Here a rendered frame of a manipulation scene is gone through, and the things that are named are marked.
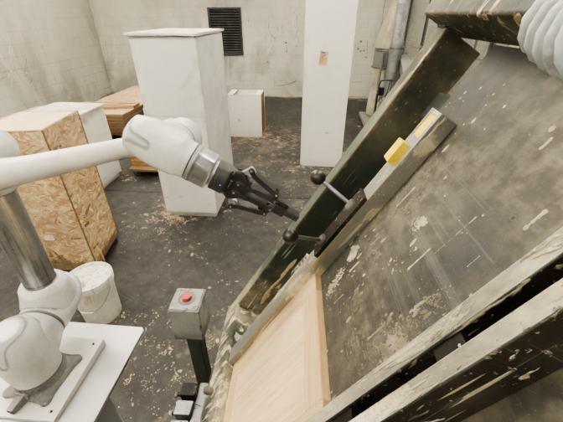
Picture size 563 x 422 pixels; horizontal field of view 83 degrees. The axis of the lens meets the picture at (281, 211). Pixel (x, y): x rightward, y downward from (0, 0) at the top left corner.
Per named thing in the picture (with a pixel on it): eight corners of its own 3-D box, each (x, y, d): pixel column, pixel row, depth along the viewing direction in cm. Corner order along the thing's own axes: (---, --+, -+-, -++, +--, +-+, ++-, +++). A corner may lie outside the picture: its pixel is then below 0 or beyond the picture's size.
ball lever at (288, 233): (317, 239, 82) (276, 234, 74) (326, 229, 81) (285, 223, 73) (324, 251, 80) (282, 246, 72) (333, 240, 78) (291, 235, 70)
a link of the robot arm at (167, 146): (196, 145, 68) (206, 136, 81) (126, 107, 65) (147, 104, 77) (176, 187, 72) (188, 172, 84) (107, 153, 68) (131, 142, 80)
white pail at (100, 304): (97, 294, 250) (77, 247, 225) (134, 296, 248) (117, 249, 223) (71, 327, 223) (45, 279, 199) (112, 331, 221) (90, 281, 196)
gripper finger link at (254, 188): (237, 179, 79) (239, 174, 78) (276, 198, 81) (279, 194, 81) (234, 186, 76) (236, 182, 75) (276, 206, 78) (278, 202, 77)
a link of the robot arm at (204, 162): (189, 168, 81) (211, 179, 82) (178, 184, 73) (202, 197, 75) (203, 139, 77) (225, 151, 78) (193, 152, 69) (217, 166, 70)
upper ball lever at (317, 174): (352, 212, 76) (311, 177, 79) (362, 200, 74) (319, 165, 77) (348, 216, 73) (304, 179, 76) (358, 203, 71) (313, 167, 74)
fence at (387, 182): (240, 352, 110) (230, 348, 109) (446, 117, 65) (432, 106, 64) (239, 366, 106) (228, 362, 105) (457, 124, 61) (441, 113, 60)
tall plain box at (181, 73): (192, 180, 422) (167, 28, 329) (236, 182, 417) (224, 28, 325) (165, 216, 346) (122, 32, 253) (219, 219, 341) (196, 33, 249)
